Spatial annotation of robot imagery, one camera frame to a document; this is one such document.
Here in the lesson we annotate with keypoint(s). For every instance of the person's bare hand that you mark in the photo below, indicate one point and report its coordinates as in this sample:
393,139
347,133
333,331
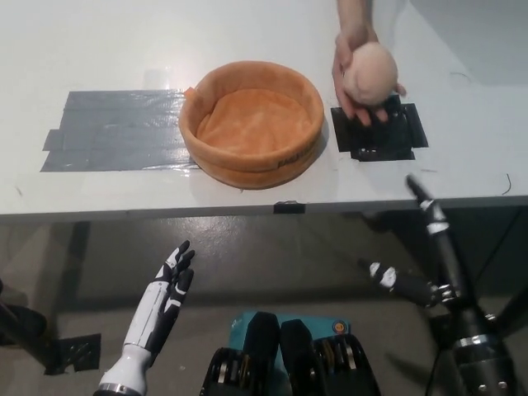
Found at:
344,88

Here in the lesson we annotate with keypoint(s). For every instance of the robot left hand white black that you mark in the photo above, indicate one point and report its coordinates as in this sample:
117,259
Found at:
158,295

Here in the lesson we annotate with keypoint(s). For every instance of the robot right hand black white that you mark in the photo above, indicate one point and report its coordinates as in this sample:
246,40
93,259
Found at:
443,255

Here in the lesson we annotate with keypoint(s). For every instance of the pink plush dumpling toy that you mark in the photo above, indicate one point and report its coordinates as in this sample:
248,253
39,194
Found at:
371,74

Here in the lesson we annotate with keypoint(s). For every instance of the teal robot body top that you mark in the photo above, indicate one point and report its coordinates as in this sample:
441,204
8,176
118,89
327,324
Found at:
326,323

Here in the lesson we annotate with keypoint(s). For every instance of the robot body black ribbed blocks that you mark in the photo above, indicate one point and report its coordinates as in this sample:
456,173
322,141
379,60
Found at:
288,363

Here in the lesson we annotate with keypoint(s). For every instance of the black tape square patch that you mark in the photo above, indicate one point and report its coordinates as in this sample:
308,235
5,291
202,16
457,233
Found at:
383,140

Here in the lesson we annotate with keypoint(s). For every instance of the dark table leg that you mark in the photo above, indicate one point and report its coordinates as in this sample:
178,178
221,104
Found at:
72,264

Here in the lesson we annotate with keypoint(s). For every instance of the orange plush round basket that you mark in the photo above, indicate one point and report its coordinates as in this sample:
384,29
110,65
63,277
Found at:
251,119

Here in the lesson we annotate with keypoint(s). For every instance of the black floor tape patch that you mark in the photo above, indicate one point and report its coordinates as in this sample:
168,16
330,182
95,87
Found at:
78,352

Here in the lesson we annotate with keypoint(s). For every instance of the dark object at floor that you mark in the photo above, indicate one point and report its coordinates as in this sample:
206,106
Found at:
18,321

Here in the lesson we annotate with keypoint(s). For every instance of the grey duct tape patch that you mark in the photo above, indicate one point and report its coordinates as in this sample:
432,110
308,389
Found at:
119,132

